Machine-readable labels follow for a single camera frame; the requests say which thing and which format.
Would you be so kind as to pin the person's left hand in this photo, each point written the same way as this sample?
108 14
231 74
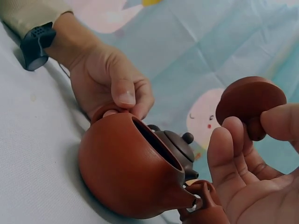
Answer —
93 70

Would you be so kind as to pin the person's right hand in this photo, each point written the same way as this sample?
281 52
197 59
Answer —
261 191

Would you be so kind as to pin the person's right thumb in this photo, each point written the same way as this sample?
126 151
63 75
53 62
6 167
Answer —
280 123

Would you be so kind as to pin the person's left thumb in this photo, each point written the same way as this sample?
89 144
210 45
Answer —
122 88

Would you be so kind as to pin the person's right fingers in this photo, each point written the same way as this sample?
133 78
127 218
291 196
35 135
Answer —
224 151

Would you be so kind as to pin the person's left fingers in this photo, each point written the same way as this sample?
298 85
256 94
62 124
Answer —
109 113

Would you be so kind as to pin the red clay teapot lid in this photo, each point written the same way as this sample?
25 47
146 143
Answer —
245 100

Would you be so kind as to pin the red clay teapot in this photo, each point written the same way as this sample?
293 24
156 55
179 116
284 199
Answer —
121 168

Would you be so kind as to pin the person's left forearm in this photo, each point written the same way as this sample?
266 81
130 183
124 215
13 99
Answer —
28 16

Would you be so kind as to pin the dark brown clay teapot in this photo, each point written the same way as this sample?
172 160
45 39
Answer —
172 144

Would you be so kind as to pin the small red clay pot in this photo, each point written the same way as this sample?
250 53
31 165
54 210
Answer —
205 210

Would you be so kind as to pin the black wrist band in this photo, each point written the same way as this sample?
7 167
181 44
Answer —
35 46

